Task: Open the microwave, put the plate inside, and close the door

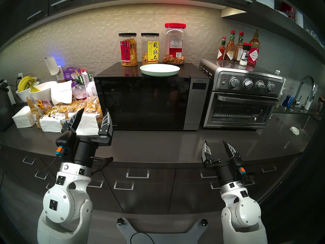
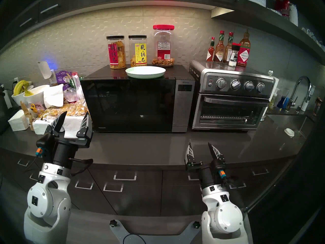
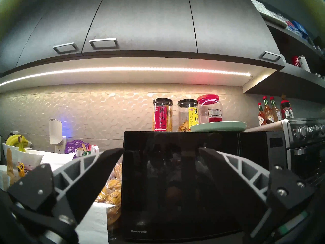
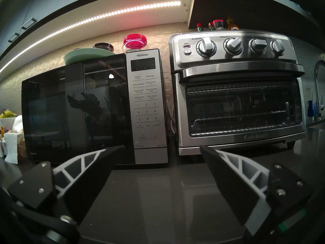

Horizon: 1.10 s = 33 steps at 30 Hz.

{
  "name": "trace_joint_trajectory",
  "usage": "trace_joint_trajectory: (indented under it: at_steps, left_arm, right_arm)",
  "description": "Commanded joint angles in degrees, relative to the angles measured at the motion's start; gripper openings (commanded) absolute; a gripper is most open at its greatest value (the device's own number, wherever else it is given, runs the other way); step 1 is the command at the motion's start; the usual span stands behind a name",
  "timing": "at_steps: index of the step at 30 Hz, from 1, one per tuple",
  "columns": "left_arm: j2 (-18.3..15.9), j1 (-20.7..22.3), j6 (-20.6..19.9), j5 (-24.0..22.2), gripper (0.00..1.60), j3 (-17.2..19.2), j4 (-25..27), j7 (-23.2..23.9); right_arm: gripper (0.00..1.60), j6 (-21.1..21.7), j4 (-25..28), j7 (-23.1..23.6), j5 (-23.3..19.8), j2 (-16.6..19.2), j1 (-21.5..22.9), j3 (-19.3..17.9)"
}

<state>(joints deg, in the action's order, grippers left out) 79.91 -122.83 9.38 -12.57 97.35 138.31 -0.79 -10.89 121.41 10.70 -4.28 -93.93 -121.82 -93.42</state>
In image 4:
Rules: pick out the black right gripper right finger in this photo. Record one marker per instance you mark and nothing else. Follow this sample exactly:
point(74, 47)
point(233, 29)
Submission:
point(233, 185)

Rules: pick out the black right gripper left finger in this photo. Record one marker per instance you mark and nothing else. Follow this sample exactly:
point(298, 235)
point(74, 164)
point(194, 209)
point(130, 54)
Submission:
point(83, 185)

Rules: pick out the light green plate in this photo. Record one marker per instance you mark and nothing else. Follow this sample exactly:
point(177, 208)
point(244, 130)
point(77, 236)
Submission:
point(86, 55)

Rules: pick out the black microwave oven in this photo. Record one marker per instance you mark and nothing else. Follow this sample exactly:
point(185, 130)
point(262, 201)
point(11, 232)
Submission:
point(63, 113)

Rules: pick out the stainless steel toaster oven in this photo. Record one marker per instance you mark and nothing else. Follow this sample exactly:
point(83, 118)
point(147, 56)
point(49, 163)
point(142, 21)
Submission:
point(241, 108)

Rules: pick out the large white draped napkin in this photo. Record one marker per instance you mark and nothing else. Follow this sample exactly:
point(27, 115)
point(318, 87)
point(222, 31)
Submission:
point(11, 149)

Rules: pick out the white paper bag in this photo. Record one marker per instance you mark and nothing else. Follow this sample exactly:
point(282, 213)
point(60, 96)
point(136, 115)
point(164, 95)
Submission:
point(17, 124)

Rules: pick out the yellow banana bunch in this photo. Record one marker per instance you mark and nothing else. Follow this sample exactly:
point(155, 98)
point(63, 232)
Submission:
point(7, 114)

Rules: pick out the blue dish brush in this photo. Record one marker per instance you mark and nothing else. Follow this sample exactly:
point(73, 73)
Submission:
point(310, 108)

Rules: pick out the chrome kitchen faucet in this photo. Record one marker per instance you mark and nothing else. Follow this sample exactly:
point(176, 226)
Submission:
point(315, 93)

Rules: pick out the snack jar yellow label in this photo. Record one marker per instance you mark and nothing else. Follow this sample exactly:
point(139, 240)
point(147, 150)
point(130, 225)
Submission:
point(102, 46)

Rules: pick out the clear jar red lid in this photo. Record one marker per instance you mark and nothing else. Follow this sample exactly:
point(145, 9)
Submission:
point(134, 41)

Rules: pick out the large orange Tabasco bottle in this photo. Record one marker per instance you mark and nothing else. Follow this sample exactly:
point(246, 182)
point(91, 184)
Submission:
point(232, 25)

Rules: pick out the green sauce bottle white label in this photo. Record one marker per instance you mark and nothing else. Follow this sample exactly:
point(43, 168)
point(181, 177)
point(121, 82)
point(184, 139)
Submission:
point(210, 26)

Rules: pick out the LED light strip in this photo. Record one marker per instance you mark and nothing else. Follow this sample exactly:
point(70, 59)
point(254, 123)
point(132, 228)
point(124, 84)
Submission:
point(127, 10)

